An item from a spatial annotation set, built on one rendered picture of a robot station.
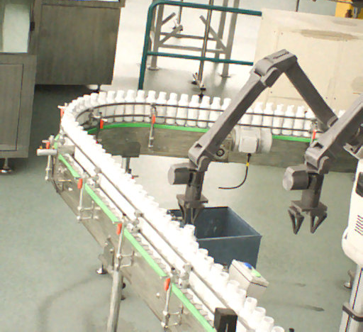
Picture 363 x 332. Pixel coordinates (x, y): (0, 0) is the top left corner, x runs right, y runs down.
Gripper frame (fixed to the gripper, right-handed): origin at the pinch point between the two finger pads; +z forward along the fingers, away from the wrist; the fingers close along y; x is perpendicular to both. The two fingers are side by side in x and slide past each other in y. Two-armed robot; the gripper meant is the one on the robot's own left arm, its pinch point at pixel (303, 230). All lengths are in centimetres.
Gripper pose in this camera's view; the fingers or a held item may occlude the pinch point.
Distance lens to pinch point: 298.9
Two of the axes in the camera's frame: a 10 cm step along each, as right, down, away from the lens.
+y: 8.9, -0.1, 4.5
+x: -4.2, -3.4, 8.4
